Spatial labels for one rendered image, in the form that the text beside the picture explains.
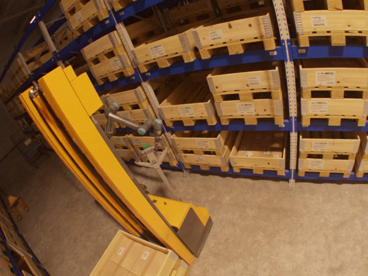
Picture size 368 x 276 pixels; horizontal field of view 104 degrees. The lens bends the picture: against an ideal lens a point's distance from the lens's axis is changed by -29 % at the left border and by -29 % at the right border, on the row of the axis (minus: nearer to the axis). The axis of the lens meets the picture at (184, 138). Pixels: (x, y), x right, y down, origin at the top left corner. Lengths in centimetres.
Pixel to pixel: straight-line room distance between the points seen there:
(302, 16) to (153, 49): 167
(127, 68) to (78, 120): 175
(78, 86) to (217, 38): 141
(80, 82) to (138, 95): 180
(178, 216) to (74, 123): 145
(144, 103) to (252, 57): 172
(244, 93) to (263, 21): 84
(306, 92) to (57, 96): 214
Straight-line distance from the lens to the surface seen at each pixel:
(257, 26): 201
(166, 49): 240
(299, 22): 202
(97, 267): 263
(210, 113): 258
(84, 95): 130
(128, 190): 156
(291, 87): 228
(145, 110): 308
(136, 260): 245
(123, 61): 286
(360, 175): 321
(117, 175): 146
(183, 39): 226
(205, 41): 217
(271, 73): 215
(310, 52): 214
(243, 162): 300
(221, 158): 304
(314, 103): 230
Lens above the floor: 262
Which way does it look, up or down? 33 degrees down
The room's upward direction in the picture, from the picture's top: 23 degrees counter-clockwise
